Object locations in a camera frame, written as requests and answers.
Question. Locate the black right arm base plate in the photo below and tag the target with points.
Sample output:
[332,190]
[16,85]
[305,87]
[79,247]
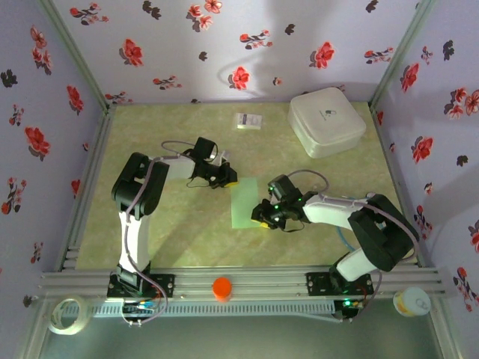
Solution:
[318,284]

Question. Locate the aluminium mounting rail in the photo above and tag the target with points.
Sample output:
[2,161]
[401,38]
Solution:
[262,280]

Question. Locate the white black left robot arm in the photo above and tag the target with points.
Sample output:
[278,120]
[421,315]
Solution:
[134,239]

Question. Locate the aluminium corner post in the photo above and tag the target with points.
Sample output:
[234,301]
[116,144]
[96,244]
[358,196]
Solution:
[75,52]
[402,52]

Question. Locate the white plastic lidded box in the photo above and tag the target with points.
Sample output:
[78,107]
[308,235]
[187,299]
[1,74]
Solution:
[325,119]

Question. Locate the light green cloth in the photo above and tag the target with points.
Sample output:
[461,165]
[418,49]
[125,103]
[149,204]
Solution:
[243,205]

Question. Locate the white yellow jar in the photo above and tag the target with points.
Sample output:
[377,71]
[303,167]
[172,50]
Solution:
[411,303]

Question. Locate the aluminium side rail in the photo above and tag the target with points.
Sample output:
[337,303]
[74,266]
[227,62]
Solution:
[88,179]
[396,179]

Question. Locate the clear tape roll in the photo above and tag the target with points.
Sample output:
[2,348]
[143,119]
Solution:
[56,325]

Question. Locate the small white packet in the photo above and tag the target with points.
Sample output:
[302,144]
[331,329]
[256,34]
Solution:
[248,120]

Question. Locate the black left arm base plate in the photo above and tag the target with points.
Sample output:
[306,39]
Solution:
[164,286]

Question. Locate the orange cylinder cap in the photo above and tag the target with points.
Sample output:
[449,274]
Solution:
[222,288]

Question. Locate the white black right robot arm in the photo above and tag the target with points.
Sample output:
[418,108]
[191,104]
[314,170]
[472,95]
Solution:
[329,211]

